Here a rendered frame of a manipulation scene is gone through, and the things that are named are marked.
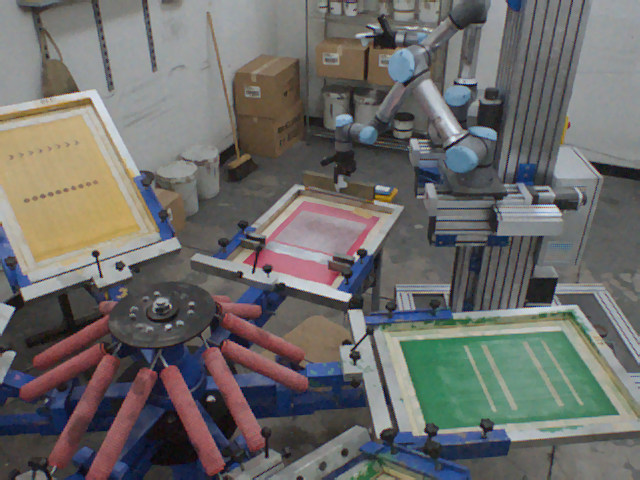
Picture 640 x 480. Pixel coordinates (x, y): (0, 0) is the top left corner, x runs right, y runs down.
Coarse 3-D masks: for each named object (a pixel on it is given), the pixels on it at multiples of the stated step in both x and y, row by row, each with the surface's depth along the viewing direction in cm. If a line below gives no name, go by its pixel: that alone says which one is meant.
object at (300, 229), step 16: (304, 208) 296; (320, 208) 296; (336, 208) 296; (288, 224) 283; (304, 224) 283; (320, 224) 283; (272, 240) 271; (288, 240) 271; (304, 240) 271; (272, 256) 260; (288, 256) 260
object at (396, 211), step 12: (288, 192) 303; (300, 192) 308; (312, 192) 305; (276, 204) 293; (288, 204) 299; (348, 204) 299; (360, 204) 296; (384, 204) 293; (264, 216) 283; (276, 216) 289; (396, 216) 283; (264, 228) 280; (384, 228) 273; (384, 240) 269; (372, 252) 257; (240, 264) 249
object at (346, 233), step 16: (336, 224) 283; (352, 224) 283; (368, 224) 283; (320, 240) 271; (336, 240) 271; (352, 240) 271; (288, 272) 250; (304, 272) 250; (320, 272) 250; (336, 272) 250
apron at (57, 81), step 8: (56, 48) 359; (48, 64) 357; (56, 64) 361; (64, 64) 368; (48, 72) 357; (56, 72) 363; (64, 72) 369; (48, 80) 358; (56, 80) 364; (64, 80) 369; (72, 80) 376; (48, 88) 359; (56, 88) 366; (64, 88) 370; (72, 88) 377; (48, 96) 360; (56, 96) 366
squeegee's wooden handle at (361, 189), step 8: (304, 176) 288; (312, 176) 286; (320, 176) 284; (328, 176) 284; (304, 184) 290; (312, 184) 288; (320, 184) 286; (328, 184) 285; (352, 184) 279; (360, 184) 277; (368, 184) 277; (344, 192) 283; (352, 192) 281; (360, 192) 279; (368, 192) 277; (368, 200) 280
